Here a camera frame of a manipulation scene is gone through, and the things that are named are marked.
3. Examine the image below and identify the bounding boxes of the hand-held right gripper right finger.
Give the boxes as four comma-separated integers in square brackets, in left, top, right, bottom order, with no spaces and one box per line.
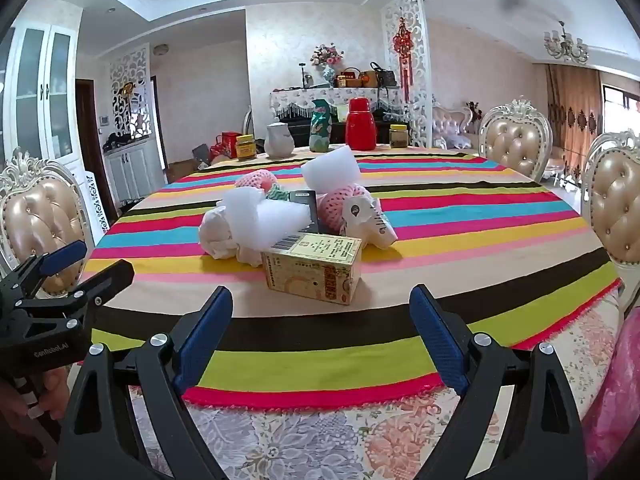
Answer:
[408,284,588,480]

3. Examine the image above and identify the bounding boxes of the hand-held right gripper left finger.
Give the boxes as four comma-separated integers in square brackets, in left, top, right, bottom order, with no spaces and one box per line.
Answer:
[55,285,236,480]

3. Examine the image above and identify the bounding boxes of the low white cabinet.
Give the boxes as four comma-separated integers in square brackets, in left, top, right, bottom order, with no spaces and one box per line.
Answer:
[104,137,168,206]

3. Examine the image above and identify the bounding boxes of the red gift box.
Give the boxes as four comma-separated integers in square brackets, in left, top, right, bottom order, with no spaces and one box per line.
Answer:
[210,131,243,163]

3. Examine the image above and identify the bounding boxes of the pink foam fruit net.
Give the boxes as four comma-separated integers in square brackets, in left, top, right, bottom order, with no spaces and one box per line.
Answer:
[317,184,373,236]
[234,170,278,196]

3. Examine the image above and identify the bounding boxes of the pale tufted sofa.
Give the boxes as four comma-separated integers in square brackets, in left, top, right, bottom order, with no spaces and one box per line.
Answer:
[431,102,483,151]

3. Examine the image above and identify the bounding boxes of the flower vase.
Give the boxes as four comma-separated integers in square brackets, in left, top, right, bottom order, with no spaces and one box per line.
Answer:
[310,44,346,88]

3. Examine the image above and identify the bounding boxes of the red knot ornament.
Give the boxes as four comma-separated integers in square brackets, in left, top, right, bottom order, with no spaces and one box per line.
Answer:
[391,17,416,103]

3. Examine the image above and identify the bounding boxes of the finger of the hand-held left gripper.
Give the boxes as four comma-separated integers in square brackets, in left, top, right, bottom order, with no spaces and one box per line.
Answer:
[0,239,89,293]
[12,259,136,330]

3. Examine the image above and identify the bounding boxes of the person's left hand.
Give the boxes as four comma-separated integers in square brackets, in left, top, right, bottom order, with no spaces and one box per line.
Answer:
[0,365,72,466]

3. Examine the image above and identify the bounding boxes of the cardboard box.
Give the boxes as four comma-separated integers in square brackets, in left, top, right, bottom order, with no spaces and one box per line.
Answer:
[166,159,198,183]

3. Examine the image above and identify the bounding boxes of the white foam sheet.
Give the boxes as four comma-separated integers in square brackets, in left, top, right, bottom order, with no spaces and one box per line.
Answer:
[217,187,311,251]
[301,146,362,196]

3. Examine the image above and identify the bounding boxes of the chandelier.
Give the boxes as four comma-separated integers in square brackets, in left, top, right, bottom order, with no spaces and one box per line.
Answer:
[544,21,590,65]

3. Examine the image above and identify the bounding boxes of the pink plastic bag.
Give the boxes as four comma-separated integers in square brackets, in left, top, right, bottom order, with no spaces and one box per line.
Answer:
[582,307,640,480]

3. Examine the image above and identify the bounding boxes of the dark wooden door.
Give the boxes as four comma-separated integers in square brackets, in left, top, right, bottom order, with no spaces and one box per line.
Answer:
[75,77,116,211]

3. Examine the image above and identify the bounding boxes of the window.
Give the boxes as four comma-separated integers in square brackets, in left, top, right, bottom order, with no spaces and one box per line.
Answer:
[602,84,640,136]

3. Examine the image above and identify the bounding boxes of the floral quilted tablecloth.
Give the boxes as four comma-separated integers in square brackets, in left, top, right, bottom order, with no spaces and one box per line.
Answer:
[125,285,631,480]

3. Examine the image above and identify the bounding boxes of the red thermos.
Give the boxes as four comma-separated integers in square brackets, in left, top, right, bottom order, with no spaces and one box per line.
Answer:
[345,97,377,152]

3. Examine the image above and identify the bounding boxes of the brown curtain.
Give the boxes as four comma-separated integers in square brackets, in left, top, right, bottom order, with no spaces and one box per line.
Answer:
[545,64,603,181]

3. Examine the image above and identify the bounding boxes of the black box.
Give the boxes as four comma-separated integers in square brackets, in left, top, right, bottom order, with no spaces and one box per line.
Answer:
[289,190,322,235]

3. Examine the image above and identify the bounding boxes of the white glass cabinet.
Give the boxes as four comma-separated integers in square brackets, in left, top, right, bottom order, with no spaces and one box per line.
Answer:
[2,22,83,171]

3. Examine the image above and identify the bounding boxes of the black piano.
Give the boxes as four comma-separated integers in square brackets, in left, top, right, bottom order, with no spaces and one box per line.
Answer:
[277,105,401,148]

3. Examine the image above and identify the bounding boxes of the white ceramic jug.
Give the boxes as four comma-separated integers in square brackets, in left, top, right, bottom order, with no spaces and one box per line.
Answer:
[263,121,295,158]

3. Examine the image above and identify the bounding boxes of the narrow white lattice screen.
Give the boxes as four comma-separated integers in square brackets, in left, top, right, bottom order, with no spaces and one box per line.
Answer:
[109,45,153,141]

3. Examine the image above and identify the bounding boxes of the lace piano cover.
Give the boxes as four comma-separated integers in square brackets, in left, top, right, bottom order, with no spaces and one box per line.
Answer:
[269,86,403,118]

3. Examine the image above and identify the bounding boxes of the wide white lattice screen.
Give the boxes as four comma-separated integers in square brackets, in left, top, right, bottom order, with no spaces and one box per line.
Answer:
[381,0,435,150]

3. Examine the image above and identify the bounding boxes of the beige tufted chair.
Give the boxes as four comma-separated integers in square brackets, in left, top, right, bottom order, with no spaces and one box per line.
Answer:
[477,97,553,183]
[582,130,640,266]
[0,149,93,296]

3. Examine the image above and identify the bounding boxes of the dark handbag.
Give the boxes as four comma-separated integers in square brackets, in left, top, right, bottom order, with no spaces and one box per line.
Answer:
[370,61,398,87]

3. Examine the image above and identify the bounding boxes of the yellow carton box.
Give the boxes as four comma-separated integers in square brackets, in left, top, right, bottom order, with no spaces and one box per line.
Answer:
[260,232,363,306]

